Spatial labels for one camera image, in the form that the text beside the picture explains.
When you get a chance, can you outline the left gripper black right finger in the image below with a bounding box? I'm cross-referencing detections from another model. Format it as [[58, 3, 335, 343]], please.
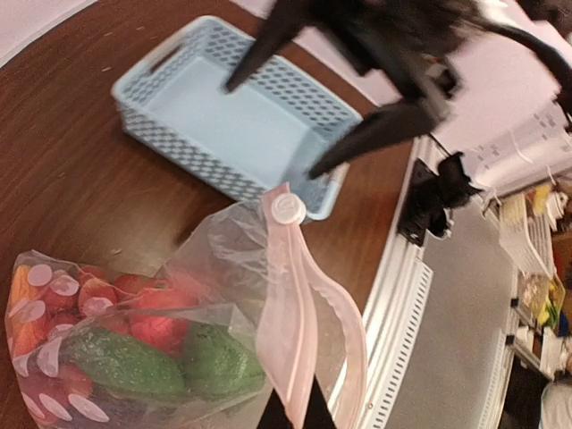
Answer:
[[303, 376, 336, 429]]

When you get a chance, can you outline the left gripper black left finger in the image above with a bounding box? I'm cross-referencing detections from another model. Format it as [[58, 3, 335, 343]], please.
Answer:
[[257, 390, 290, 429]]

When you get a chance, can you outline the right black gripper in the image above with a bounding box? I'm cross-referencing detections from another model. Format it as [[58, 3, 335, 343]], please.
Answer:
[[223, 0, 469, 177]]

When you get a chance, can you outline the green pepper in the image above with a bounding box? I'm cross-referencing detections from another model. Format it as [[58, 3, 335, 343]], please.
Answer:
[[181, 323, 265, 400]]

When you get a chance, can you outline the light blue plastic basket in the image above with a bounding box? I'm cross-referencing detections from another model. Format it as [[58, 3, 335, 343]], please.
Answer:
[[112, 15, 361, 221]]

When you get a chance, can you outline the clear zip top bag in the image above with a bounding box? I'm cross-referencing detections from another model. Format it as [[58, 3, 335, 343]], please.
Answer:
[[4, 185, 367, 428]]

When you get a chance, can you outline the red wax apple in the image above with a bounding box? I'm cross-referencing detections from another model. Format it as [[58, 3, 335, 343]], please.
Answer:
[[128, 289, 201, 356]]

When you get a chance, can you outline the green cucumber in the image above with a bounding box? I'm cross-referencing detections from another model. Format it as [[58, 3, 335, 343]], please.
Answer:
[[60, 327, 186, 401]]

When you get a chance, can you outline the red lychee fruit bunch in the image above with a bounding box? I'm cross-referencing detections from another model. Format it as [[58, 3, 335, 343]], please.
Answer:
[[11, 263, 171, 403]]

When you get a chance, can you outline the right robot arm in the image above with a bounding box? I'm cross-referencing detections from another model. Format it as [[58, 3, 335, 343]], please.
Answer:
[[224, 1, 571, 179]]

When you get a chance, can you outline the cluttered background shelf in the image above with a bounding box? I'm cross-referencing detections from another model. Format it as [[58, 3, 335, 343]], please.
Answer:
[[499, 181, 571, 381]]

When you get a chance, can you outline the front aluminium rail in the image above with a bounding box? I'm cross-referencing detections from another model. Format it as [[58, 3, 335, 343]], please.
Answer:
[[325, 138, 551, 429]]

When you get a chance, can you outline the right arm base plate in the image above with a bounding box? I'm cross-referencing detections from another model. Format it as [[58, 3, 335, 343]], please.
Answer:
[[398, 152, 482, 247]]

